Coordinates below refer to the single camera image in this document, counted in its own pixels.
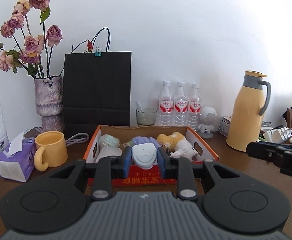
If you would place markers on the green wrapped bundle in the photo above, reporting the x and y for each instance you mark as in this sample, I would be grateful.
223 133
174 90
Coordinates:
107 140

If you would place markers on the clear glass cup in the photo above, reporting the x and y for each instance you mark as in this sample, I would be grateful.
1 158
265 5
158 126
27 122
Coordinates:
146 116

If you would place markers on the clear plastic container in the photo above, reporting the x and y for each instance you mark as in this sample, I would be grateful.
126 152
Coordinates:
108 152

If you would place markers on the black paper bag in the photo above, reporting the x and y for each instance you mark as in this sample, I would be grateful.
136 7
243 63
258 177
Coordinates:
96 91

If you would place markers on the yellow thermos jug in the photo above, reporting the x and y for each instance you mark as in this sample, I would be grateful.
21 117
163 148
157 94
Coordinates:
249 108

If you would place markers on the white power strip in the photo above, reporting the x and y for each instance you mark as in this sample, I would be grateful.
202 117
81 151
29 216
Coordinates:
278 136

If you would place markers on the white plastic device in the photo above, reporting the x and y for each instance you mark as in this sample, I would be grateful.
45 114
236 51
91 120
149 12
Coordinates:
144 155

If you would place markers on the white tissue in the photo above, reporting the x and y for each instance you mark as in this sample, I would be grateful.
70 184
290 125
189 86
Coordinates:
182 153

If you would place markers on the yellow ceramic mug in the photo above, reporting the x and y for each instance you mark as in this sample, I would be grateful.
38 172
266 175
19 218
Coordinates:
51 150

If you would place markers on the right water bottle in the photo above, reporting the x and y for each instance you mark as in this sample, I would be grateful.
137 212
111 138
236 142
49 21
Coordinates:
194 106

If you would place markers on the purple knitted pouch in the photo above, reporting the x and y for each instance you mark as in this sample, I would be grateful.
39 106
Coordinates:
142 140

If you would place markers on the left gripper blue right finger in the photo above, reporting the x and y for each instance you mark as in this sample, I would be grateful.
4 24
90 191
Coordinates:
163 162

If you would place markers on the purple textured vase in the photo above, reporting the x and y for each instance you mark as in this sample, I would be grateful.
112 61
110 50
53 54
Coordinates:
49 103

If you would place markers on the white robot figurine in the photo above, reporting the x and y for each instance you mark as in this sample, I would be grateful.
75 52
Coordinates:
207 118

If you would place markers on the orange white plush toy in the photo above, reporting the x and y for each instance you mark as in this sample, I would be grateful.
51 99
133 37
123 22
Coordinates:
175 141

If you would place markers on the purple tissue pack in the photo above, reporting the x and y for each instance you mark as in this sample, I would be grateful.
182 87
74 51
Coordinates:
17 159

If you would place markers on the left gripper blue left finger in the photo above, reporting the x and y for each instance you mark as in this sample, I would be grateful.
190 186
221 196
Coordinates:
125 162

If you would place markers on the dried pink flowers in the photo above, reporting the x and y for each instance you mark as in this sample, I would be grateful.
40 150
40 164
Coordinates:
31 52

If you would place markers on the red cardboard box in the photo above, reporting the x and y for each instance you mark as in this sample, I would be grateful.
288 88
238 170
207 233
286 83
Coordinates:
138 176

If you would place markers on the water bottle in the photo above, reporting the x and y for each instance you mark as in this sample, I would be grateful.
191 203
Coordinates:
180 105
165 104
194 106

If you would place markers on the left water bottle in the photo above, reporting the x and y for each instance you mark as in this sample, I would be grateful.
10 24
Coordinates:
165 104

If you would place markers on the middle water bottle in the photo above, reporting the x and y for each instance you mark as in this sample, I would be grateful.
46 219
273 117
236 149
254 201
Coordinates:
180 105

